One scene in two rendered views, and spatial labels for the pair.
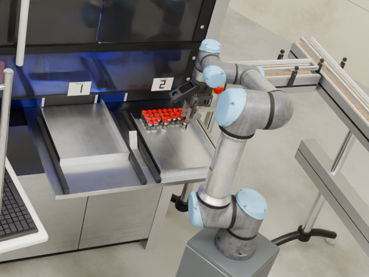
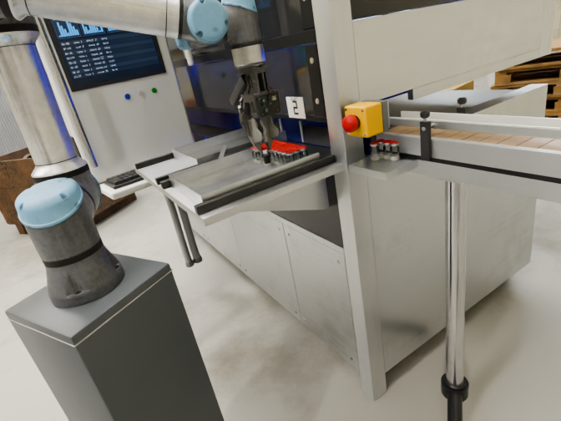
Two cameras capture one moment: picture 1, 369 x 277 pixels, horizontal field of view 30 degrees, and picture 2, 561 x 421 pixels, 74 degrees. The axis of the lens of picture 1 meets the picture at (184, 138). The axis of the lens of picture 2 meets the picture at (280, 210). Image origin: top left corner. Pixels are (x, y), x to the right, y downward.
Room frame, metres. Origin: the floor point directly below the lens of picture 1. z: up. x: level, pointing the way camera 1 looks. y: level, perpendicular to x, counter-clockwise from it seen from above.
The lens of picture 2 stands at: (2.27, -0.96, 1.19)
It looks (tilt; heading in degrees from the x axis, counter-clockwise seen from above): 23 degrees down; 95
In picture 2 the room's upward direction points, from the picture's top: 11 degrees counter-clockwise
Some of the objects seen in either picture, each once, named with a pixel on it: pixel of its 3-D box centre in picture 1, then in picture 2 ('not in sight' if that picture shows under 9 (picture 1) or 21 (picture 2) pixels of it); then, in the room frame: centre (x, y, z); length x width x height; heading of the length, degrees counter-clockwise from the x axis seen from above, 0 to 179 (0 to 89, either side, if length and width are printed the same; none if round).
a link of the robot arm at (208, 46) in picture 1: (208, 56); (240, 20); (2.17, 0.00, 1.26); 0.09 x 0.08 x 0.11; 19
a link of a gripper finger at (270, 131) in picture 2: (190, 109); (272, 132); (2.20, 0.01, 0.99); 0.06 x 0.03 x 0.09; 123
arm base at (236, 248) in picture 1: (238, 234); (80, 266); (1.76, -0.28, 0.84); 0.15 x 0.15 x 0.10
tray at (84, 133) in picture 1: (82, 129); (228, 144); (2.01, 0.38, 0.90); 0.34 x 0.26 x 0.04; 33
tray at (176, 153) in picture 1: (175, 141); (242, 169); (2.10, 0.03, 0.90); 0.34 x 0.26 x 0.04; 33
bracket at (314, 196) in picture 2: not in sight; (275, 205); (2.17, -0.02, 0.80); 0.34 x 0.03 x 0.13; 33
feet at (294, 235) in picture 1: (301, 238); not in sight; (2.67, -0.74, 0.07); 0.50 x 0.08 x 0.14; 123
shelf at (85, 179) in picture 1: (128, 143); (233, 164); (2.04, 0.20, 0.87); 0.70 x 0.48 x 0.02; 123
